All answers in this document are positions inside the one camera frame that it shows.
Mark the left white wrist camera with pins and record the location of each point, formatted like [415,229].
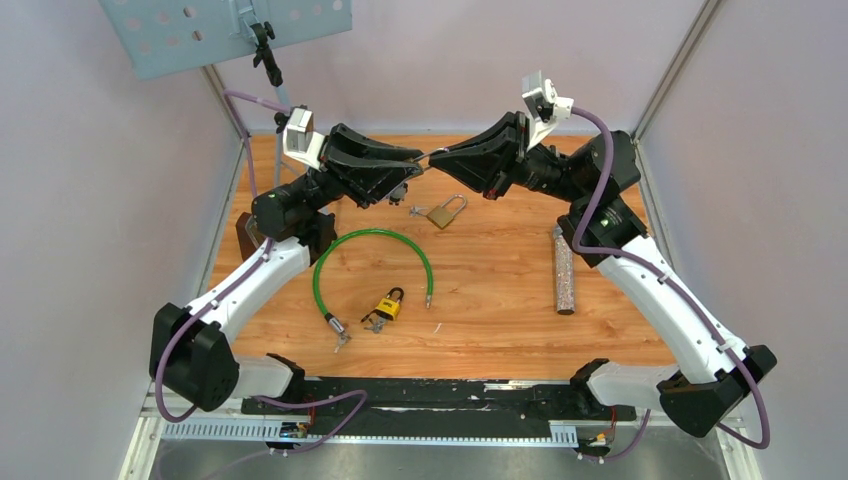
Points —
[300,141]

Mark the yellow black padlock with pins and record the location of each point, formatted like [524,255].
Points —
[389,306]

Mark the large brass padlock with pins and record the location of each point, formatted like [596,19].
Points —
[443,214]

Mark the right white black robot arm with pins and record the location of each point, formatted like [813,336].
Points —
[714,370]

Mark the green cable lock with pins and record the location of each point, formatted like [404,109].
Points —
[330,266]

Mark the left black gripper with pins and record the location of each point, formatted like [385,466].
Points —
[365,181]

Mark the glittery silver microphone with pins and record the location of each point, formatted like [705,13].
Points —
[564,280]

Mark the small brass padlock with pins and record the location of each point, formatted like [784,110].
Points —
[400,192]

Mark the brown wooden metronome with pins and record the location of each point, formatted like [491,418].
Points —
[250,239]

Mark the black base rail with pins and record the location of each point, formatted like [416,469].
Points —
[420,411]

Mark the keys of cable lock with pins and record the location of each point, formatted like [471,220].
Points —
[343,339]

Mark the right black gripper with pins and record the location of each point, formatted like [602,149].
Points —
[488,160]

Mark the blue music stand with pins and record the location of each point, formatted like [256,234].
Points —
[168,37]

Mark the keys of yellow padlock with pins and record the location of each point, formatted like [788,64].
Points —
[375,321]

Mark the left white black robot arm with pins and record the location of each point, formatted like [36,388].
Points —
[192,364]

